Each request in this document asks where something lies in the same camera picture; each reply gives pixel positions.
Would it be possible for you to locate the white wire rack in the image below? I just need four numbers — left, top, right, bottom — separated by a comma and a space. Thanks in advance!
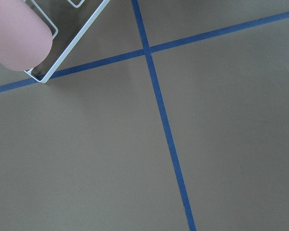
24, 0, 109, 83

